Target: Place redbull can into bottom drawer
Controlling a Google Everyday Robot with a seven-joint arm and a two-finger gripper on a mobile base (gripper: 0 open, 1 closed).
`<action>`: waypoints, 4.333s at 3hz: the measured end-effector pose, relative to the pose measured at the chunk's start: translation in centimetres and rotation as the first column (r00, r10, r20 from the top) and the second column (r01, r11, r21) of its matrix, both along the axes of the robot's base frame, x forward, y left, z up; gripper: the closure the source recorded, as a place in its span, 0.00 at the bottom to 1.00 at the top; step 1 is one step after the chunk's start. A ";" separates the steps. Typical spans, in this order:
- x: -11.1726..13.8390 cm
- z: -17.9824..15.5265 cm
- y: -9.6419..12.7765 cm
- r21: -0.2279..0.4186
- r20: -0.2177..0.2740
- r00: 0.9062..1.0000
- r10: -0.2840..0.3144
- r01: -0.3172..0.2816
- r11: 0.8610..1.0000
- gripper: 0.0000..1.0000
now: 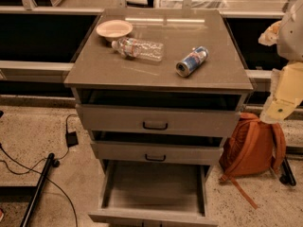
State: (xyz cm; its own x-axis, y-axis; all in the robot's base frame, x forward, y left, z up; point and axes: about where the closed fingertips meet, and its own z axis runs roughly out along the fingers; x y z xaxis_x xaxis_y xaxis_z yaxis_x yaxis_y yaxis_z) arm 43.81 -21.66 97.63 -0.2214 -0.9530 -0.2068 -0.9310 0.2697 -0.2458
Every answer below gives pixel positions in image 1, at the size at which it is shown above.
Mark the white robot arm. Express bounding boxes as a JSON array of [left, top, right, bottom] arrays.
[[258, 0, 303, 124]]

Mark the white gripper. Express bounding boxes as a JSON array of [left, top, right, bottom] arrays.
[[258, 21, 303, 124]]

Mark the grey top drawer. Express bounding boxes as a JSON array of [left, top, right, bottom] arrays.
[[76, 104, 240, 137]]

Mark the black pole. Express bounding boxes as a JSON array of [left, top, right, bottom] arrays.
[[279, 158, 296, 186], [20, 153, 55, 227]]

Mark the clear plastic water bottle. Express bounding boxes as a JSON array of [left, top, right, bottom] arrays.
[[112, 37, 164, 61]]

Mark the orange backpack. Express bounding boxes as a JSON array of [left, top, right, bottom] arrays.
[[219, 113, 286, 209]]

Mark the red bull can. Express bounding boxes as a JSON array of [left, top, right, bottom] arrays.
[[176, 46, 208, 77]]

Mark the white paper bowl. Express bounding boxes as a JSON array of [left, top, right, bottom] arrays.
[[96, 20, 133, 42]]

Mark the grey drawer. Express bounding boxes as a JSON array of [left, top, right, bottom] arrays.
[[76, 104, 240, 137], [88, 160, 219, 227], [91, 142, 223, 166]]

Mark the black floor cable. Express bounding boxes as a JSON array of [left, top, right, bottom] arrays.
[[0, 113, 79, 227]]

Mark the black pole right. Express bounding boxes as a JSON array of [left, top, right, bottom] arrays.
[[279, 158, 296, 186]]

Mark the grey middle drawer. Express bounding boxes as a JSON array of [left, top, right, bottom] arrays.
[[91, 142, 223, 166]]

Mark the black power adapter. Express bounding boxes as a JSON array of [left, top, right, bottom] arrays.
[[65, 131, 79, 148]]

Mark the grey bottom drawer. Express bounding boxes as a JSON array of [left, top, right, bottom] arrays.
[[88, 160, 219, 227]]

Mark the black pole left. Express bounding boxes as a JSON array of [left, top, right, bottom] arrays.
[[20, 153, 55, 227]]

